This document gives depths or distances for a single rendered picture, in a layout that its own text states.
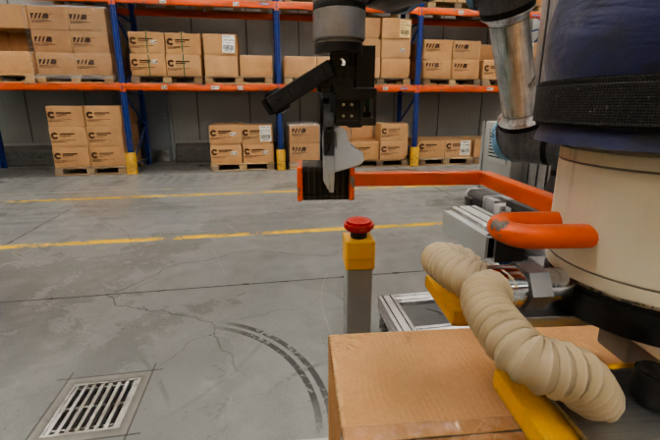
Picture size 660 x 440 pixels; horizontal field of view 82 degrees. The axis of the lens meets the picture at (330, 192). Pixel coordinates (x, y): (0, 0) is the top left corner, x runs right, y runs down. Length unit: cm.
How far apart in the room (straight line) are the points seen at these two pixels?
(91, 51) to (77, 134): 145
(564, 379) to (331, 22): 46
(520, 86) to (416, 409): 77
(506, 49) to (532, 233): 70
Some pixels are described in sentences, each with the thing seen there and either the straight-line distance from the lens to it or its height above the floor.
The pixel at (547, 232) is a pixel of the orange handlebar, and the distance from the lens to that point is 38.
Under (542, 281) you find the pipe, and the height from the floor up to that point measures 115.
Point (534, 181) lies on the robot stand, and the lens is 146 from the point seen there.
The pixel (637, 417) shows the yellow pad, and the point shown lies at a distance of 39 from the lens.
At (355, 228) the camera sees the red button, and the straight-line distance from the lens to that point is 85.
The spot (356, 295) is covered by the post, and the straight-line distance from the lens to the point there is 92.
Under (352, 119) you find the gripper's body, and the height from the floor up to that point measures 128.
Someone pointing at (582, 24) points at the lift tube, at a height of 137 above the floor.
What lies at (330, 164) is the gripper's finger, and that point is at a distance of 54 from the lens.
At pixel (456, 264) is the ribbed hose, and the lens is 41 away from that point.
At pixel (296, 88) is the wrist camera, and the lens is 56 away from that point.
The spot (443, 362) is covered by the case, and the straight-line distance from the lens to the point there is 61.
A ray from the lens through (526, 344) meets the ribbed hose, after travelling 32.
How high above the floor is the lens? 131
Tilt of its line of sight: 14 degrees down
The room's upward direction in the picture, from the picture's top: straight up
